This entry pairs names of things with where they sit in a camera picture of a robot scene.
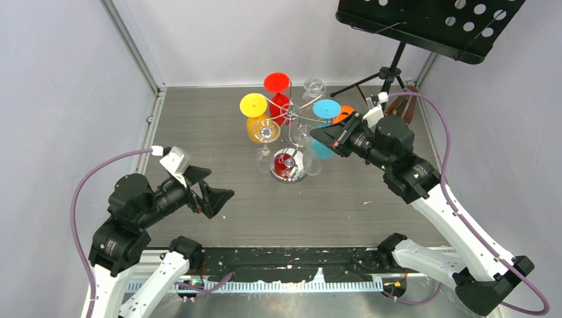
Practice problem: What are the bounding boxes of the orange letter e toy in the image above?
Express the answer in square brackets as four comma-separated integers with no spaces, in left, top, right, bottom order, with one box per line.
[332,105,355,124]

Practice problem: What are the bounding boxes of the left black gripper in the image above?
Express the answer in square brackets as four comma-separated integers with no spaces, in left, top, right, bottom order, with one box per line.
[139,164,235,225]

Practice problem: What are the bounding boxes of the black music stand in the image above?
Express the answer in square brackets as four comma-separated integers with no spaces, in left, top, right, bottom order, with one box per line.
[335,0,525,91]

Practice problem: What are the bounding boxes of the red wine glass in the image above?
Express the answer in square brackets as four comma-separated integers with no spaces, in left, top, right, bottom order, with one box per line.
[263,72,291,127]

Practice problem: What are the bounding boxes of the brown wooden metronome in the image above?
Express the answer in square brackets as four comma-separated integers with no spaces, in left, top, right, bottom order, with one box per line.
[384,95,418,126]

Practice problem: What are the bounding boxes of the clear champagne flute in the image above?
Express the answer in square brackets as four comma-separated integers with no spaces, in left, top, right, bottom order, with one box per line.
[292,125,321,176]

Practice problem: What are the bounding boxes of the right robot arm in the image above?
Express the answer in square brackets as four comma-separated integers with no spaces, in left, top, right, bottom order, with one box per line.
[310,112,534,316]

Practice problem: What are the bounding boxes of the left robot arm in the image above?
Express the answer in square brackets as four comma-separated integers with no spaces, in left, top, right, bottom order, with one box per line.
[82,166,235,317]

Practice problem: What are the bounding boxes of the small clear glass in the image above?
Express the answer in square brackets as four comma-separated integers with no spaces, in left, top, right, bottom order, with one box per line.
[303,78,326,105]

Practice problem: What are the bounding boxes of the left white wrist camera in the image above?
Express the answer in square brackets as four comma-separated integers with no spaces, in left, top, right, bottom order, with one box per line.
[159,146,190,188]

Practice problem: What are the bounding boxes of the clear wine glass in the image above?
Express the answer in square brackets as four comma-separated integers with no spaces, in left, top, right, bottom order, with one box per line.
[252,119,281,174]

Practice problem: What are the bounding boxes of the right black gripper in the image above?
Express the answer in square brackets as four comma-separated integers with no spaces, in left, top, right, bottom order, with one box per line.
[309,111,392,172]

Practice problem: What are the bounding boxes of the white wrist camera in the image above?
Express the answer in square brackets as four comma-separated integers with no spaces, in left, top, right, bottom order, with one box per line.
[363,91,388,129]
[159,146,190,188]

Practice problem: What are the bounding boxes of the chrome wine glass rack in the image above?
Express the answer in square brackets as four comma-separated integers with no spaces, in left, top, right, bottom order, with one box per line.
[256,94,320,184]

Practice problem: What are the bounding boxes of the yellow wine glass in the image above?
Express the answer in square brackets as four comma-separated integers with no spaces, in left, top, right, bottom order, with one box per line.
[239,93,269,144]

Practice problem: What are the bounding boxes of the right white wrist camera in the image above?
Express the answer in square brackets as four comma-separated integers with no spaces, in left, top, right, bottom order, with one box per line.
[363,91,388,129]

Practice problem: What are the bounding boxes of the blue wine glass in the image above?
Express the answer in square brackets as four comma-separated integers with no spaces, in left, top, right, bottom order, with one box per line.
[311,99,341,160]

